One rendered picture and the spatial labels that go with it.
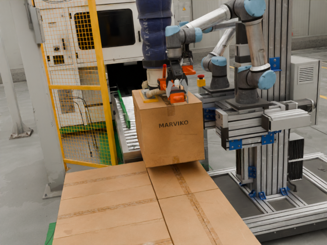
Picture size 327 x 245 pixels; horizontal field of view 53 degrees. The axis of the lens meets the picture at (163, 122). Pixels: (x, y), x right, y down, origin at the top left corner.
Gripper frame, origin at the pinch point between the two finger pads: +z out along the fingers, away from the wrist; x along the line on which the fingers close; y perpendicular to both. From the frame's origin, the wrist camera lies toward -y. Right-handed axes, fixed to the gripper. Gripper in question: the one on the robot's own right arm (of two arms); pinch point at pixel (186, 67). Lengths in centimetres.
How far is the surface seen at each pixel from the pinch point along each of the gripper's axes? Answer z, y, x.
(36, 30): -39, -50, -117
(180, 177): 64, 57, -22
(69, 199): 63, 63, -97
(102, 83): 16, -62, -70
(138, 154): 61, 14, -47
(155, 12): -44, 40, -26
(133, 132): 67, -52, -48
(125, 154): 60, 15, -57
